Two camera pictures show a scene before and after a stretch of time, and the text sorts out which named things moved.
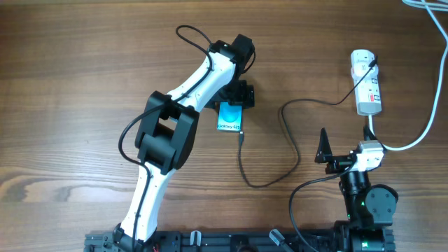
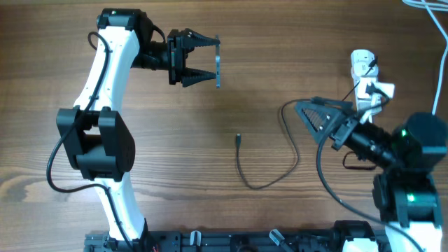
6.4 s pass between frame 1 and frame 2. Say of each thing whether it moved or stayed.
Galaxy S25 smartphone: moved
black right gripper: moved
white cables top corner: stayed
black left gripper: moved
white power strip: stayed
